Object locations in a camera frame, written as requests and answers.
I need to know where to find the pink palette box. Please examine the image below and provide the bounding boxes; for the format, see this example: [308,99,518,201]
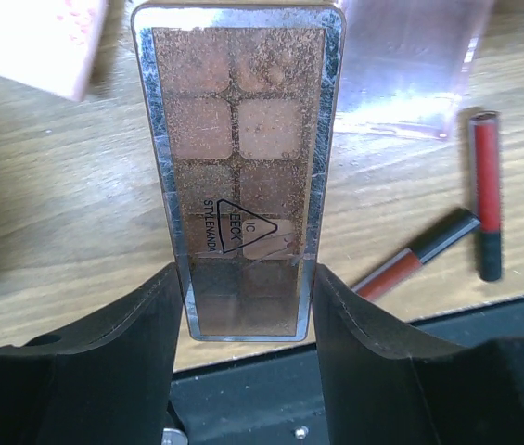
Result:
[0,0,109,101]

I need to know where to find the brown square palette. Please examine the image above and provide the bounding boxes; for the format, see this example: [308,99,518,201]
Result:
[334,0,493,139]

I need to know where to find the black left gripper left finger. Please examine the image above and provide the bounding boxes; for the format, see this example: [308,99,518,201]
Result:
[0,263,182,444]

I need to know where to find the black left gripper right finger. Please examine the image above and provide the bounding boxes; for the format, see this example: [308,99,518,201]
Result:
[313,266,524,444]

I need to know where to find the long clear eyeshadow palette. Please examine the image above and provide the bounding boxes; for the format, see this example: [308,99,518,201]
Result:
[131,1,345,342]

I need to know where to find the thin red lip liner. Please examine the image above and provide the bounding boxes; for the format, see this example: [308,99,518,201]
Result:
[351,208,480,301]

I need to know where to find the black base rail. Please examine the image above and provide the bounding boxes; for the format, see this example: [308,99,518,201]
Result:
[163,289,524,445]

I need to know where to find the red lip gloss tube front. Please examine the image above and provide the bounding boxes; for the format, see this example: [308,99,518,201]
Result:
[468,110,503,282]

